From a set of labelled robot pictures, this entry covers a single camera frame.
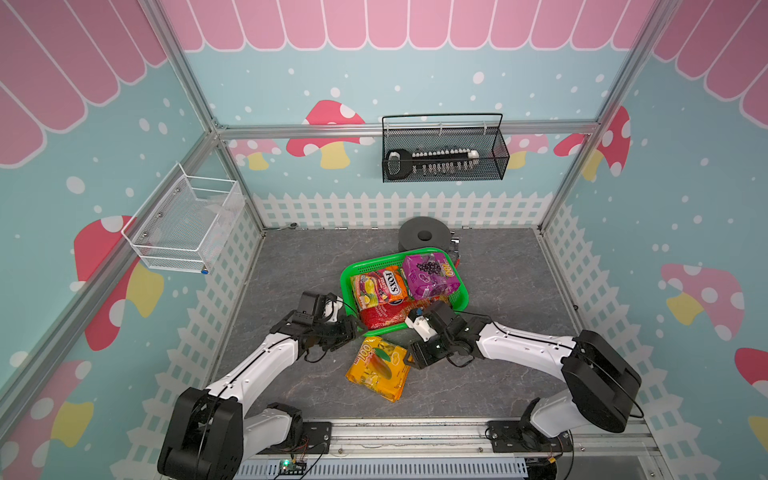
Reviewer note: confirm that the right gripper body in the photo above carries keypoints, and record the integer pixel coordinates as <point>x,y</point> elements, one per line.
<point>433,350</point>

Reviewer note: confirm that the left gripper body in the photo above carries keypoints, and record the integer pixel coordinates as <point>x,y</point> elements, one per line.
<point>334,334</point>

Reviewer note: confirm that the purple candy bag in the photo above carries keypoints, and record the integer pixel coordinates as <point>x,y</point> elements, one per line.
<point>430,275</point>

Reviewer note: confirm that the orange candy bag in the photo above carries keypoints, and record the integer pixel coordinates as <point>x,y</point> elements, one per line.
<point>381,287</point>

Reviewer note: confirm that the yellow candy bag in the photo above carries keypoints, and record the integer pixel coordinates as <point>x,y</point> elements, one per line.
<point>380,367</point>

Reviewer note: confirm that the red candy bag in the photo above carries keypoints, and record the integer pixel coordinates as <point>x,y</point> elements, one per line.
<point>386,315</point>

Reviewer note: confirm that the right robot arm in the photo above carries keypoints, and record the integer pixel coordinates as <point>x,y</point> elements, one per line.
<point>600,386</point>

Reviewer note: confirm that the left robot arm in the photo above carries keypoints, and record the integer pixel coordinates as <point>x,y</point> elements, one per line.
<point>211,432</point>

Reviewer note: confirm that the small green circuit board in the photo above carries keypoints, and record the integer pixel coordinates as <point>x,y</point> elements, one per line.
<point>291,467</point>

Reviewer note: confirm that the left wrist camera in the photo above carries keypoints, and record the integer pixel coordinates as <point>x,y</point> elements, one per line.
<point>330,313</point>

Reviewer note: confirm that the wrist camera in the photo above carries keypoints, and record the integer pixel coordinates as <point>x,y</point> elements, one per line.
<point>330,313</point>
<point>422,327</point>

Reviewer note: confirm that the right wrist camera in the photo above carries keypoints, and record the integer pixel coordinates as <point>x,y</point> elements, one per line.
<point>422,327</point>

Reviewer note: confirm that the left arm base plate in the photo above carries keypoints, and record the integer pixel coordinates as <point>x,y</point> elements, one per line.
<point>315,437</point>

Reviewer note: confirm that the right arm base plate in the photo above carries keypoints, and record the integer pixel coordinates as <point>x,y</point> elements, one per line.
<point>514,436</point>

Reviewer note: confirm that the white wire basket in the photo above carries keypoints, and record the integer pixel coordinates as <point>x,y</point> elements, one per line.
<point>186,224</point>

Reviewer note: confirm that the black wire mesh basket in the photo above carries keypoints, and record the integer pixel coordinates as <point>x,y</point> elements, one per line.
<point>443,147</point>

